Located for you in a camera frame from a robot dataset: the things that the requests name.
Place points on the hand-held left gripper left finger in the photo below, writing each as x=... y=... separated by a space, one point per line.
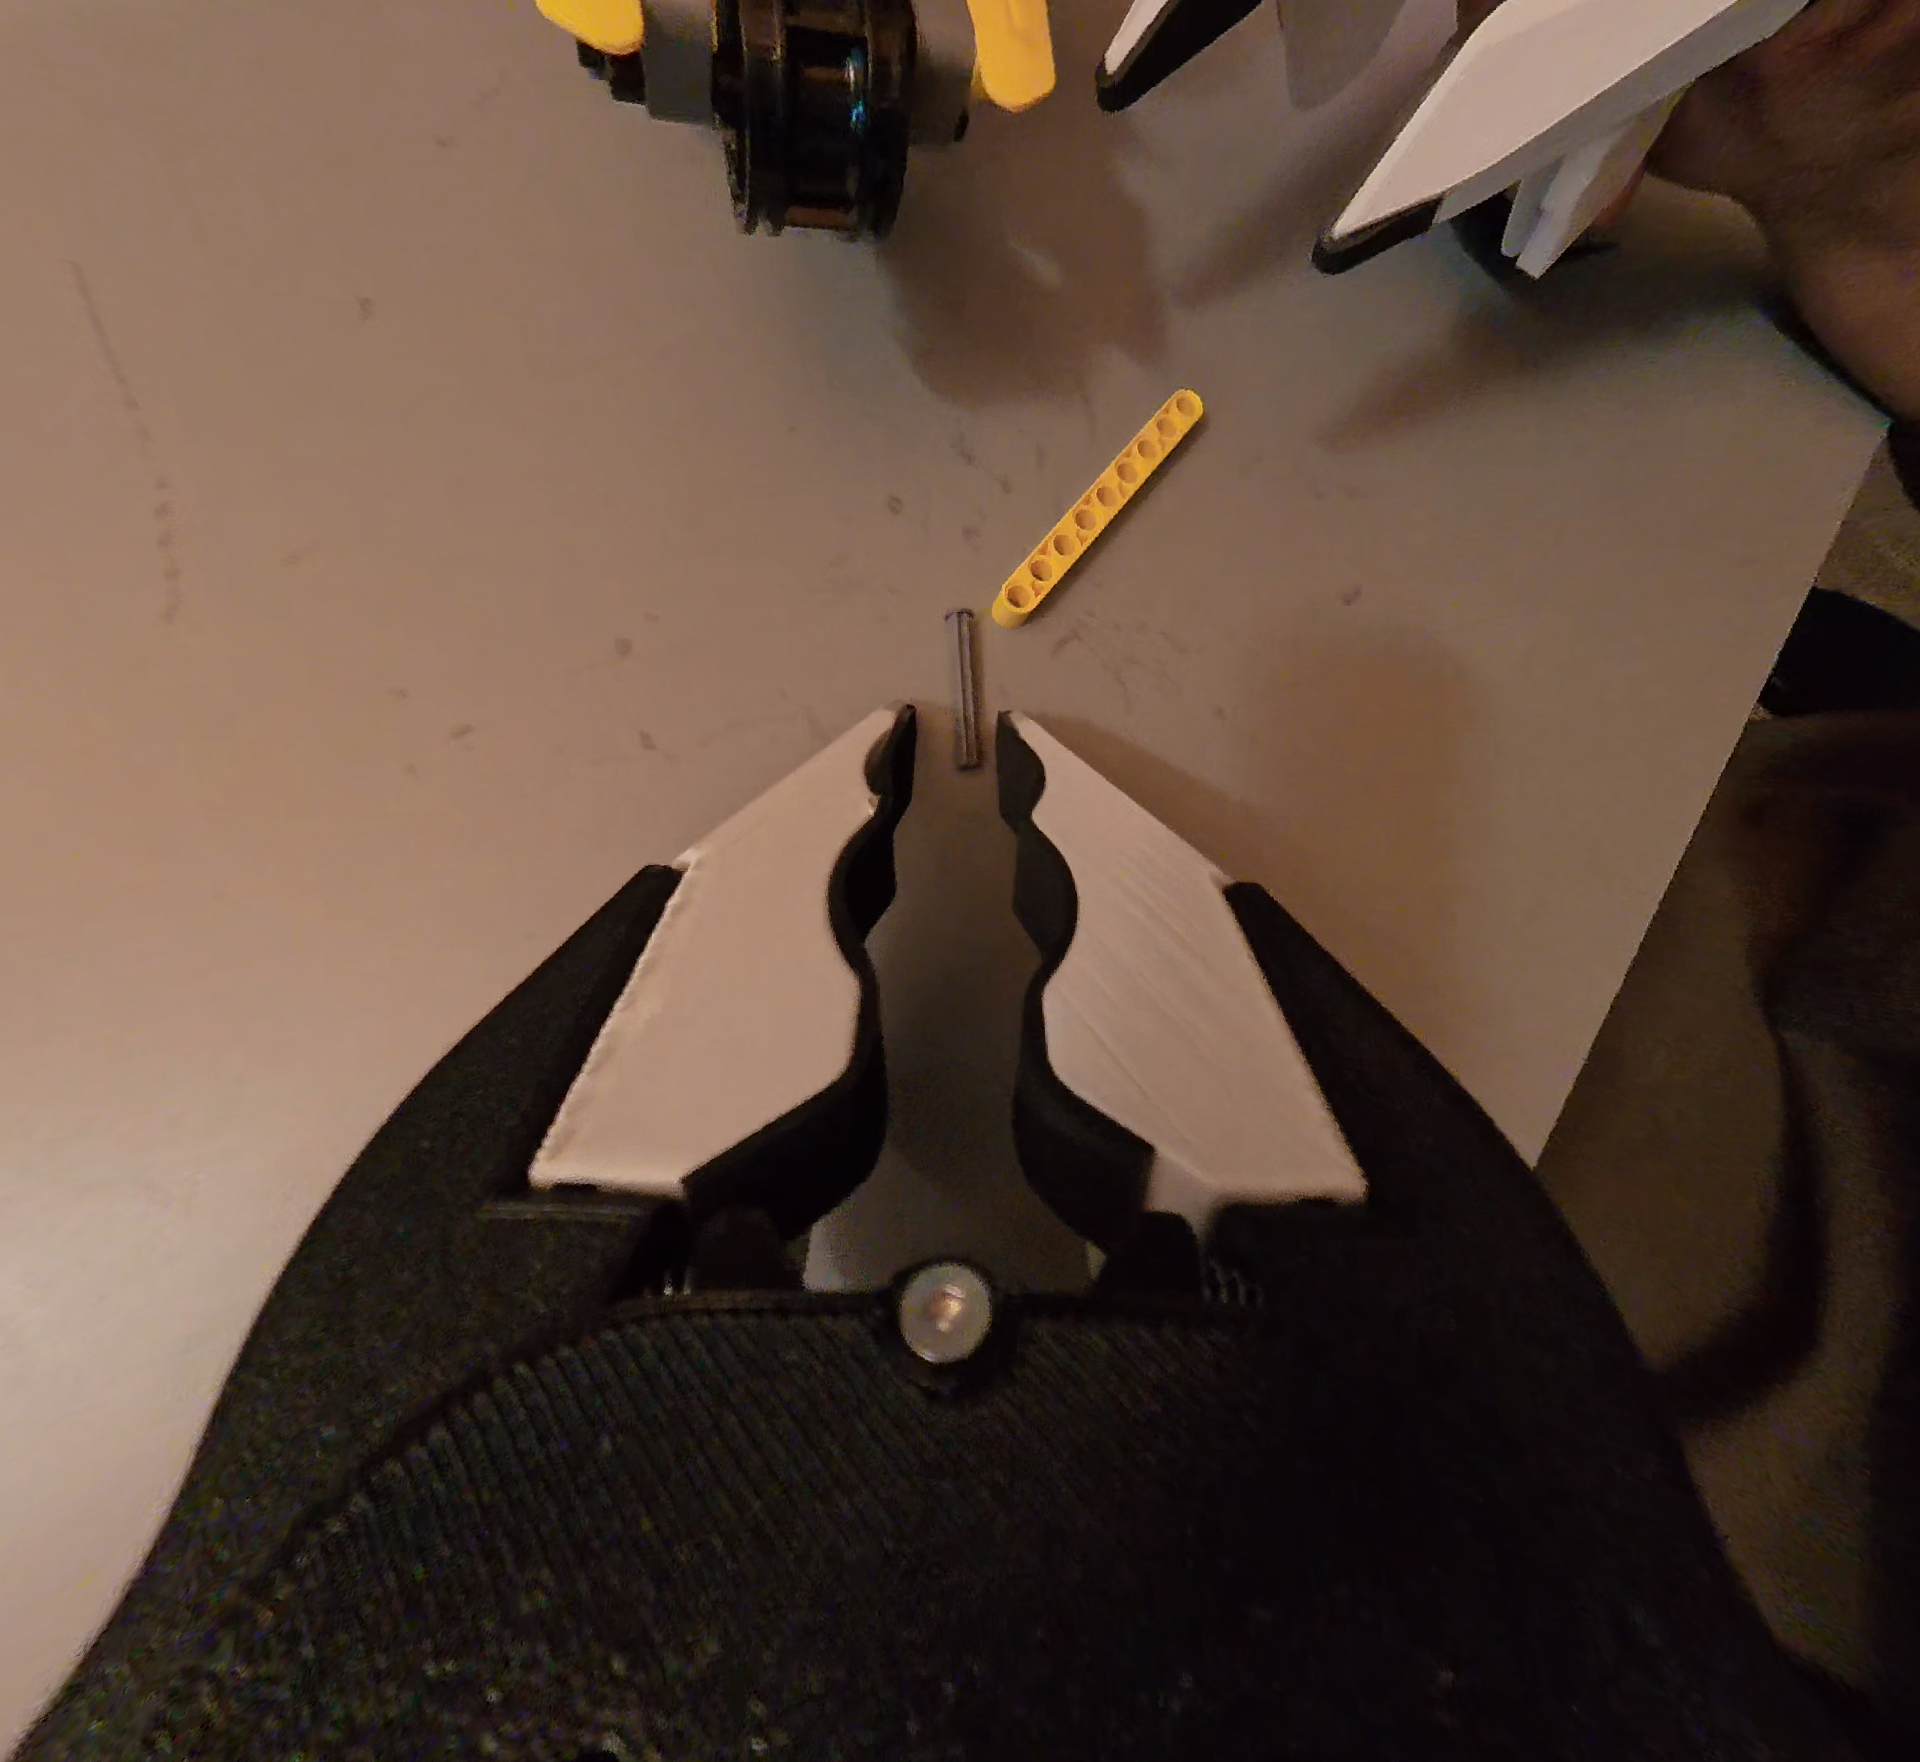
x=721 y=1012

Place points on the yellow perforated toy beam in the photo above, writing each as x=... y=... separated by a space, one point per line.
x=1096 y=510

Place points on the person's right hand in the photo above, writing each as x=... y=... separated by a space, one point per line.
x=1815 y=157

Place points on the person's olive clothing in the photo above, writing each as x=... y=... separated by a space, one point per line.
x=1768 y=1043

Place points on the yellow brick-built vehicle model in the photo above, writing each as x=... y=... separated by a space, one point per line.
x=809 y=67

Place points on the dark grey axle pin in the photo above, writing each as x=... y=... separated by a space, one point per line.
x=963 y=690

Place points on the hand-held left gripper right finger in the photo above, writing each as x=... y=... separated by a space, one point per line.
x=1184 y=1026

